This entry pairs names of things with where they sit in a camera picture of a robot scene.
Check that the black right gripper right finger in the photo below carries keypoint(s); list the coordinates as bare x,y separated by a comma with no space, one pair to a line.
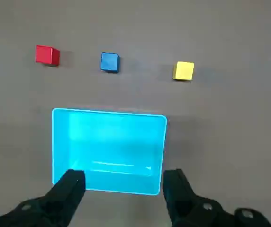
180,201

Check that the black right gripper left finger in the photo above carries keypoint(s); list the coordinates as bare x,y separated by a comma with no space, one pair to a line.
64,194

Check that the yellow cube block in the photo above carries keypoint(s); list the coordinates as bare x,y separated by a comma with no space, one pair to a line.
183,71

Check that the blue cube block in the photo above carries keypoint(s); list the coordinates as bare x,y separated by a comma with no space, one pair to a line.
109,62

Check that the red cube block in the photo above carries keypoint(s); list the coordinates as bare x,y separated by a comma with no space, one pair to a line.
45,55

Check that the cyan plastic box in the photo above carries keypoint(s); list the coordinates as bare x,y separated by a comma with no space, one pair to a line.
116,142

